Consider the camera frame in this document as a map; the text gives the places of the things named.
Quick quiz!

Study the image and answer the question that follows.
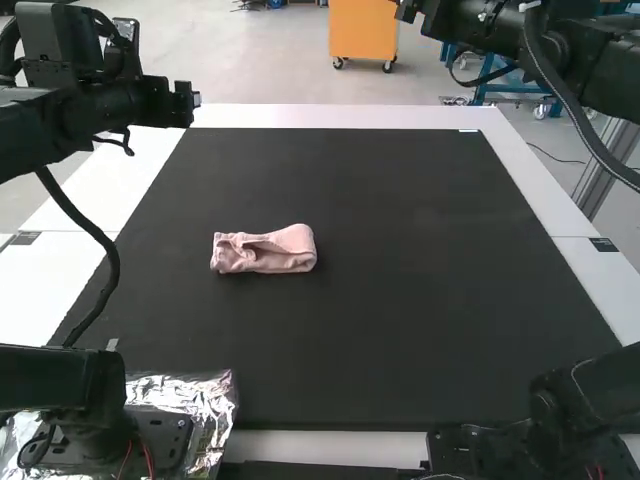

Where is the black mat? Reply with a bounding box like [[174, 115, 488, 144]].
[[47, 127, 624, 432]]

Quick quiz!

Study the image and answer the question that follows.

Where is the aluminium frame post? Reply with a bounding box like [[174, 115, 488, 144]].
[[569, 113, 632, 222]]

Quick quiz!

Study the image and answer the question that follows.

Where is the blue wheeled frame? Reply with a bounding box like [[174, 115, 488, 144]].
[[438, 40, 569, 121]]

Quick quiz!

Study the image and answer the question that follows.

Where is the black cable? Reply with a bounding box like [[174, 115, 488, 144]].
[[522, 14, 640, 194], [34, 164, 123, 349]]

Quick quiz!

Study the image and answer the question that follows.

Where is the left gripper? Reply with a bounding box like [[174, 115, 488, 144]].
[[127, 74, 203, 129]]

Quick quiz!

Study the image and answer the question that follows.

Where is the orange wheeled cabinet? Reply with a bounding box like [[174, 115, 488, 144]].
[[327, 0, 400, 75]]

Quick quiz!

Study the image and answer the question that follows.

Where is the pale towel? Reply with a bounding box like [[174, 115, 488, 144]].
[[208, 222, 318, 275]]

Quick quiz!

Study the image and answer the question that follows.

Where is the silver foil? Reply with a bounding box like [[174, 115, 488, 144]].
[[0, 368, 239, 480]]

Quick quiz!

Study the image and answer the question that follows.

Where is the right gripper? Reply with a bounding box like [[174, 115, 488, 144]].
[[393, 0, 524, 54]]

